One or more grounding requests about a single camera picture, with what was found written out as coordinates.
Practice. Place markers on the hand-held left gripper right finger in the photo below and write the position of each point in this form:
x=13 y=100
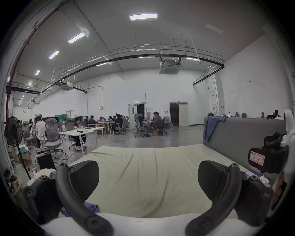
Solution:
x=227 y=193

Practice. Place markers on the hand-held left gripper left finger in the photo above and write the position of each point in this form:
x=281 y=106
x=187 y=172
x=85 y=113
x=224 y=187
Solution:
x=69 y=193

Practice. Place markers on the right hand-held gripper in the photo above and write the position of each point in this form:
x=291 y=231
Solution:
x=274 y=159

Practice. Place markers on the person's right hand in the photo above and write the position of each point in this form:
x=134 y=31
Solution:
x=280 y=186

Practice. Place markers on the dark blue garment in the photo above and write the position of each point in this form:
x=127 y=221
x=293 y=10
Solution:
x=92 y=207

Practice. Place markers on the black box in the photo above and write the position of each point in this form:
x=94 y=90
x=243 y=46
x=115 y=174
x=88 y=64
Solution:
x=46 y=160

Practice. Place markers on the grey padded headboard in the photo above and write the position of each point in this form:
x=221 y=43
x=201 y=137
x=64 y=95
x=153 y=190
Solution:
x=239 y=136

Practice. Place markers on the row of office chairs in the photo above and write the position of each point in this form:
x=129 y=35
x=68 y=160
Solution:
x=242 y=114

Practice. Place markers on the cardboard carton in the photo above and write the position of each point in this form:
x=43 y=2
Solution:
x=25 y=156

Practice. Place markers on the white table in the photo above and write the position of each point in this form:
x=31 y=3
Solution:
x=76 y=132

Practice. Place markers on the grey office chair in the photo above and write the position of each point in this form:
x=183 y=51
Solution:
x=137 y=125
x=52 y=133

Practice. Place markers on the blue cloth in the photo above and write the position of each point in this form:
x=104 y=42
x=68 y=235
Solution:
x=211 y=128

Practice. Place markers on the bed with pale green sheet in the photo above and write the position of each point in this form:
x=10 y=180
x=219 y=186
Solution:
x=147 y=179

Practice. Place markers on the black standing fan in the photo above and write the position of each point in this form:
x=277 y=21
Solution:
x=13 y=131

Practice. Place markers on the group of people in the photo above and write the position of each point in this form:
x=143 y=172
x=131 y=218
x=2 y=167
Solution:
x=117 y=122

